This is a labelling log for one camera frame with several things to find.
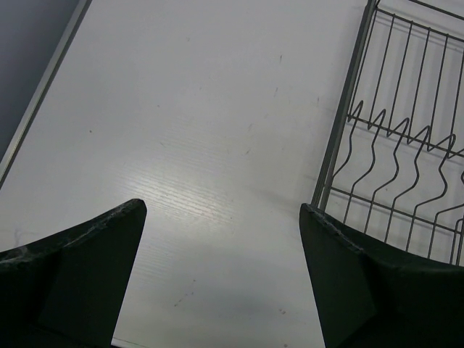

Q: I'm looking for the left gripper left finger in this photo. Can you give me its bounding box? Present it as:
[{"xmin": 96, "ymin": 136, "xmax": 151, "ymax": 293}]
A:
[{"xmin": 1, "ymin": 199, "xmax": 146, "ymax": 347}]

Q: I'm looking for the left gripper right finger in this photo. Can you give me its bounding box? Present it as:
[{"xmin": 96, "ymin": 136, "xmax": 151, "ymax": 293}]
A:
[{"xmin": 299, "ymin": 204, "xmax": 463, "ymax": 347}]

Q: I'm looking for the wire dish rack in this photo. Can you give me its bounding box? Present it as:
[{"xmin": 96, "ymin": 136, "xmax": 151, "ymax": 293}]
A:
[{"xmin": 311, "ymin": 1, "xmax": 463, "ymax": 266}]

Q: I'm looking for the left aluminium table rail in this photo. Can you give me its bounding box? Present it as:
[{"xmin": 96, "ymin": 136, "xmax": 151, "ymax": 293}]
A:
[{"xmin": 1, "ymin": 0, "xmax": 91, "ymax": 180}]

